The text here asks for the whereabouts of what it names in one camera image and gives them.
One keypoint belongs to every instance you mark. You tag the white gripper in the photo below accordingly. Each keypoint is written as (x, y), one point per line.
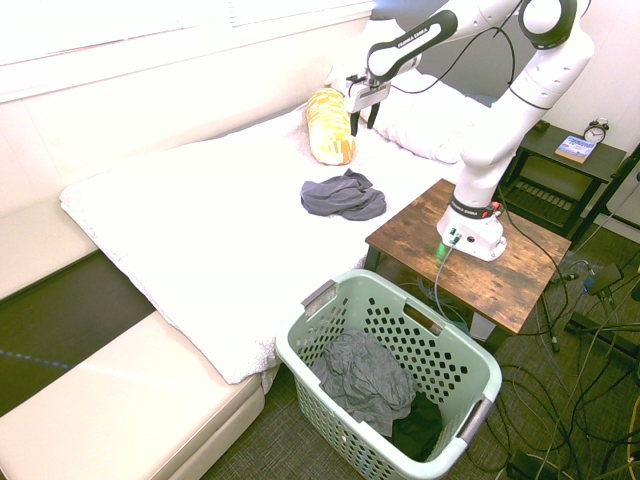
(367, 95)

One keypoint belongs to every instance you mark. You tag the dark grey shirt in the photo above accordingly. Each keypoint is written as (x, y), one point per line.
(345, 197)

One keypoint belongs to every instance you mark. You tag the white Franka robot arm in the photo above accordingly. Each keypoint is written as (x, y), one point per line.
(500, 145)

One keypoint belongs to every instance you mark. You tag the pale green laundry basket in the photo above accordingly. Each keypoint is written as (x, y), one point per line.
(450, 360)

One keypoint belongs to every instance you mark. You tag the yellow patterned bolster pillow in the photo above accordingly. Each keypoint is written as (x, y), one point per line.
(330, 130)

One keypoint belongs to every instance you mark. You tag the white plain pillow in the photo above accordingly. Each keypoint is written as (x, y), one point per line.
(350, 60)

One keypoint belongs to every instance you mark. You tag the large white pillow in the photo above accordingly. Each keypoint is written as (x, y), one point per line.
(430, 125)

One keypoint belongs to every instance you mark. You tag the grey headboard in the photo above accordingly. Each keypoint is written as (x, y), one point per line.
(440, 65)

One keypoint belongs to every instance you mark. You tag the small black box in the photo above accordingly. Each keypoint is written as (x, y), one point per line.
(541, 127)

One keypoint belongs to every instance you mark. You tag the white quilted bed blanket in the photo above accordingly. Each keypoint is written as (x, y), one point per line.
(200, 225)

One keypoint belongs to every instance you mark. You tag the black nightstand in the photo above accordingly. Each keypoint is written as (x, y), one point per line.
(560, 170)

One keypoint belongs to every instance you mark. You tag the rustic wooden side table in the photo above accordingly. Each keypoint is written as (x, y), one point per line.
(500, 280)

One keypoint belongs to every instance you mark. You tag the blue paperback book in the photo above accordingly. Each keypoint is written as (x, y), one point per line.
(576, 148)

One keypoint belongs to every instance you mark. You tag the black twin-bell alarm clock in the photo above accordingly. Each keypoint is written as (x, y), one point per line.
(596, 132)

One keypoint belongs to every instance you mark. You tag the white window blinds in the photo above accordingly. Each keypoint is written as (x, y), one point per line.
(150, 25)

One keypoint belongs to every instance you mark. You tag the light grey crumpled garment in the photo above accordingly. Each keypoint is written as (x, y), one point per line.
(362, 375)

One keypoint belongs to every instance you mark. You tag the black power adapter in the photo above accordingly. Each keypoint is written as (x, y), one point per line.
(605, 279)

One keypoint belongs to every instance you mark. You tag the black garment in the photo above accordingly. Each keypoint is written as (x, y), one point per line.
(417, 430)

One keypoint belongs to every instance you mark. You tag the black bed base panel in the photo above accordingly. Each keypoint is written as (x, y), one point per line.
(60, 320)

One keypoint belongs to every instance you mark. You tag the black power brick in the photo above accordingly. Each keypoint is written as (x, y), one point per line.
(525, 467)

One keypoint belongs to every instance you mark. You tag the black camera stand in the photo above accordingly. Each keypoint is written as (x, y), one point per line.
(612, 190)

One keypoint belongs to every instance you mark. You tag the beige bed frame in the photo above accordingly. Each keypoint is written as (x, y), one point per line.
(125, 405)

